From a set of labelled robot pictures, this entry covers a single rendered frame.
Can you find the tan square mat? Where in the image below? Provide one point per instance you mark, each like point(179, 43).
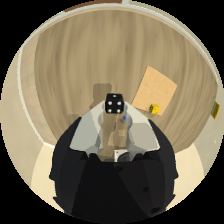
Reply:
point(155, 88)

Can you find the yellow die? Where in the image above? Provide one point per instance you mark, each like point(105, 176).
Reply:
point(154, 109)

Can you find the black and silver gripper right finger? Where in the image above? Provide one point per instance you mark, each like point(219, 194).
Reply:
point(146, 138)

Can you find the black die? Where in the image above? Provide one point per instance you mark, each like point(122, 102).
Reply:
point(114, 103)

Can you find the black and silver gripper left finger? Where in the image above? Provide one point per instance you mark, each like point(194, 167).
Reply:
point(84, 136)

